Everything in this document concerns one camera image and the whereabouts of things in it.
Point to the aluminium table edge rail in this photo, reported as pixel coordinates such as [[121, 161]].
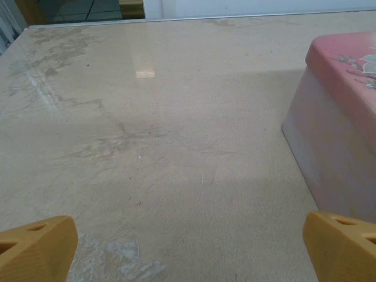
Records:
[[205, 17]]

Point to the wooden board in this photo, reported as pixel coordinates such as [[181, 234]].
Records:
[[33, 11]]

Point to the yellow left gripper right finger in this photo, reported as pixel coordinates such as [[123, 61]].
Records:
[[343, 252]]

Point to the wooden door frame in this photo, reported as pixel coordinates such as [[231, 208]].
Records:
[[132, 8]]

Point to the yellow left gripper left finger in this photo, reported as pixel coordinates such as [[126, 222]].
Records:
[[32, 252]]

